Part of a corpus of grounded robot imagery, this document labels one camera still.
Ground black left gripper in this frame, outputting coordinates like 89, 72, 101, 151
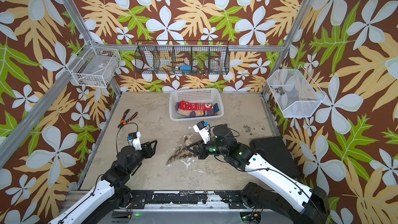
127, 138, 158, 175

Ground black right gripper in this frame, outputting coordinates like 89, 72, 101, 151
187, 138, 230, 160

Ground beige brown argyle sock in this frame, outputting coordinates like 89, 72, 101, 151
166, 135, 193, 166

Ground beige purple striped sock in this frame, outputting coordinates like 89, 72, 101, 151
175, 102, 220, 117

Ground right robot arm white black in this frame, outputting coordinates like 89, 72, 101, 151
187, 121, 330, 224

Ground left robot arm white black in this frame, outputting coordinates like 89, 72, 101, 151
50, 140, 158, 224

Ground orange black cutting pliers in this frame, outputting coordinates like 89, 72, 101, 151
117, 109, 138, 129

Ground white plastic laundry basket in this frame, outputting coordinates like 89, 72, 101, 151
169, 88, 224, 123

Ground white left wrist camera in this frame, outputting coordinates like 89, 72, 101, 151
127, 132, 142, 150

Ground black metal base rail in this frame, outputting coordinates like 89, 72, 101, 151
129, 189, 271, 209

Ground aluminium frame post left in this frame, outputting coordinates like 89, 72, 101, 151
62, 0, 121, 96

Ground aluminium frame post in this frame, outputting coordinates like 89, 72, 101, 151
62, 0, 121, 96
261, 0, 313, 78

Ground black wire wall basket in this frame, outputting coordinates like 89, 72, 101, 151
133, 40, 230, 75

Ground white wire wall basket left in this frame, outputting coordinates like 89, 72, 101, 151
67, 41, 121, 88

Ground white mesh wall basket right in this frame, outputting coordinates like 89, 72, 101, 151
267, 65, 326, 118

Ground aluminium frame post right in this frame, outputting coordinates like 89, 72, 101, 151
261, 0, 313, 78

